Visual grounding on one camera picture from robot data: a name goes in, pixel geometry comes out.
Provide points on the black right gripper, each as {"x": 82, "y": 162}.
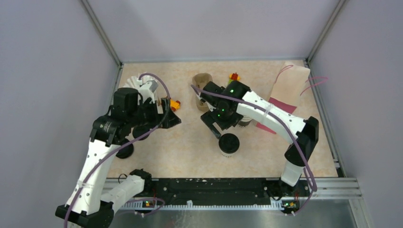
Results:
{"x": 209, "y": 118}

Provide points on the stack of paper cups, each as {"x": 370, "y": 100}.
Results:
{"x": 245, "y": 121}

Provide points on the red green toy brick car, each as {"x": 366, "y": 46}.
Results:
{"x": 233, "y": 77}

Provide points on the black cup lid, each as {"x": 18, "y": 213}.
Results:
{"x": 229, "y": 140}

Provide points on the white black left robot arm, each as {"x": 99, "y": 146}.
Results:
{"x": 88, "y": 206}

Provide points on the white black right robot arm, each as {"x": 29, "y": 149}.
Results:
{"x": 301, "y": 134}

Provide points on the yellow toy brick car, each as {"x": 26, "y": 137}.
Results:
{"x": 175, "y": 105}

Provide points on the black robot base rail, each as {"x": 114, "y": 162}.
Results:
{"x": 256, "y": 186}

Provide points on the kraft pink paper bag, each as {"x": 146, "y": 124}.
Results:
{"x": 290, "y": 83}

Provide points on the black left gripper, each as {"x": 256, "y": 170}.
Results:
{"x": 158, "y": 117}

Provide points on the stack of black lids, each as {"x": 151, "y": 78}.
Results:
{"x": 125, "y": 152}

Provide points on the single white paper cup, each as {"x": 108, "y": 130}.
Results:
{"x": 228, "y": 152}

